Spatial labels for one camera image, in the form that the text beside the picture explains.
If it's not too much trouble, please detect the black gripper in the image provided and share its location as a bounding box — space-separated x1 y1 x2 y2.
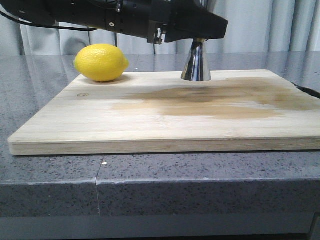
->
104 0 229 45

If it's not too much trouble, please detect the steel double jigger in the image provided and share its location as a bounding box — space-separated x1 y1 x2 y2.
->
181 0 216 82

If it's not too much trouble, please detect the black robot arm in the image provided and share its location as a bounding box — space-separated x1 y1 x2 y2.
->
0 0 228 44

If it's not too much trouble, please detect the grey curtain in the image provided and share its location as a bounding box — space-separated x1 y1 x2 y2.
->
0 0 320 56

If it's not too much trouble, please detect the yellow lemon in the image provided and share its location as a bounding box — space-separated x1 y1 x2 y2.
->
74 44 129 82

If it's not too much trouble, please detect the wooden cutting board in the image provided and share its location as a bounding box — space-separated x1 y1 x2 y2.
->
8 69 320 156

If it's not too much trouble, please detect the black cutting board handle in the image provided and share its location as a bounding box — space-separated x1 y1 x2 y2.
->
294 84 320 99

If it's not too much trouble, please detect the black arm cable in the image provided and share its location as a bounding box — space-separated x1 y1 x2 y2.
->
0 9 98 32

